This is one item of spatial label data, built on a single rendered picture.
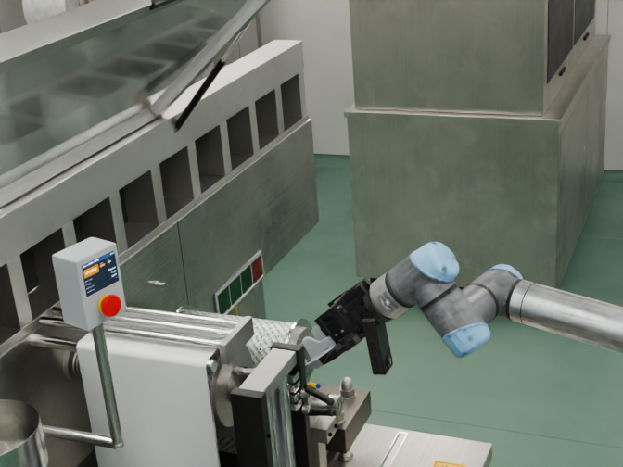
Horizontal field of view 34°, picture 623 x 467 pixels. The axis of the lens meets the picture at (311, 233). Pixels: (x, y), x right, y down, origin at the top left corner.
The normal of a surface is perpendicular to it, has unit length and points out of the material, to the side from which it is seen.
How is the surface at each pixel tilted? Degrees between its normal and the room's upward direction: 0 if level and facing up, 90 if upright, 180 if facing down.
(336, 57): 90
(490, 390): 0
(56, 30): 49
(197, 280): 90
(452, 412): 0
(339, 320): 90
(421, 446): 0
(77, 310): 90
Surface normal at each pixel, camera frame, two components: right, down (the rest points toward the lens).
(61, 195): 0.92, 0.08
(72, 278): -0.61, 0.35
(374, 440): -0.07, -0.92
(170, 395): -0.37, 0.38
